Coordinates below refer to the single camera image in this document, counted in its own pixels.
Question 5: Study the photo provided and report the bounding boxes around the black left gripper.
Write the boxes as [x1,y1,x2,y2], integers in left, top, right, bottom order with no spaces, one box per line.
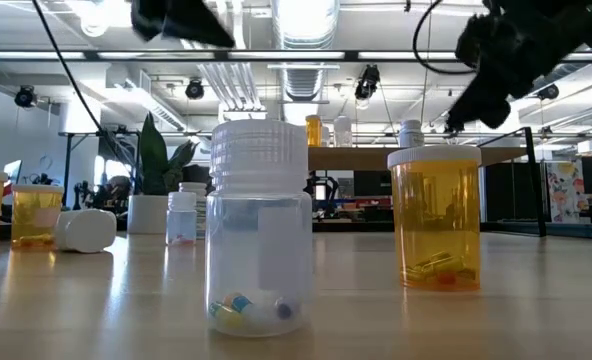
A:
[130,0,236,47]

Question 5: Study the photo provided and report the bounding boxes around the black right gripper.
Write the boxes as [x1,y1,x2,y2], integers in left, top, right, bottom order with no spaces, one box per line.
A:
[445,9,567,132]

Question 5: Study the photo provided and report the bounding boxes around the small orange pill bottle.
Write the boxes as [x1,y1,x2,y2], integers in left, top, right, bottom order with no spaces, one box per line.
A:
[305,114,323,148]

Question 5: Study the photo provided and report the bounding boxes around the small clear bottle red pills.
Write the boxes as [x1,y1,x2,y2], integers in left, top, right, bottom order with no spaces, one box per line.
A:
[166,191,198,246]

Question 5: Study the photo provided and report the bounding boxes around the clear bottle with colourful capsules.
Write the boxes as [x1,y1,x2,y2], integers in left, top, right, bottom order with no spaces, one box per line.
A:
[204,118,314,338]

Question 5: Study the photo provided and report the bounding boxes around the black ceiling spotlight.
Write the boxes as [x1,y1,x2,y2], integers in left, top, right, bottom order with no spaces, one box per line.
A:
[184,78,206,101]
[536,83,561,101]
[354,63,381,101]
[14,84,38,109]

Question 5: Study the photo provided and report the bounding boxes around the floral printed panel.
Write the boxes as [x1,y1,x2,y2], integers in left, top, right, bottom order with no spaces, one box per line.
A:
[545,160,585,224]

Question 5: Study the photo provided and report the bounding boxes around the black wide monitor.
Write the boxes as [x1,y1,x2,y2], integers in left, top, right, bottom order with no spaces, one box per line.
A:
[353,170,395,197]

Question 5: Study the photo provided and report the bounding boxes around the green plant in white pot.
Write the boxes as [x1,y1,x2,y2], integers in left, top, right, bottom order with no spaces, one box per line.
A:
[120,112,201,235]

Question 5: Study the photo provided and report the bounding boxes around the tilted bright computer monitor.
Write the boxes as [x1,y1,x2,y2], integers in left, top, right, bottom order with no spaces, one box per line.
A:
[3,159,23,186]

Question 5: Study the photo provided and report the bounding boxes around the silver ceiling air duct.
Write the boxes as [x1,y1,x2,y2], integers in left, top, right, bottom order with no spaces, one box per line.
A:
[270,0,341,101]

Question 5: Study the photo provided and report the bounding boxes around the wooden shelf with black frame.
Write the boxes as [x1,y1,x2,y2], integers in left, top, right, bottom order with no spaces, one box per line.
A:
[305,126,548,238]

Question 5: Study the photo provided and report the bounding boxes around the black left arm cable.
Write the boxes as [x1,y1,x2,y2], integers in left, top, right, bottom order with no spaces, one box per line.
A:
[29,0,145,181]

